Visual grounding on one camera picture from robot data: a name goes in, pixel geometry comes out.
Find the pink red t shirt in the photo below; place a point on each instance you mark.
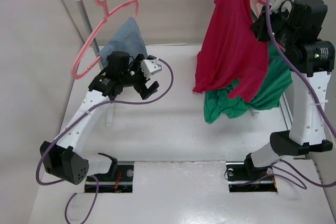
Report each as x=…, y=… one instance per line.
x=230, y=52

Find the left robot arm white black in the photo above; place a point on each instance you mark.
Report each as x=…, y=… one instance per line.
x=62, y=157

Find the blue denim garment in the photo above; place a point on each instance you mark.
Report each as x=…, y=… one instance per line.
x=127, y=39

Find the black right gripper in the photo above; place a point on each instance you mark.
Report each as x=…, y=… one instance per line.
x=260, y=26

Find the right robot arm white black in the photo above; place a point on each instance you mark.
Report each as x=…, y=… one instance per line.
x=293, y=27

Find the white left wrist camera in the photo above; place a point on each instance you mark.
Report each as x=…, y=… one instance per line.
x=150, y=67

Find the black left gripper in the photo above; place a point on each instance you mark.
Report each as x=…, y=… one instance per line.
x=142, y=88

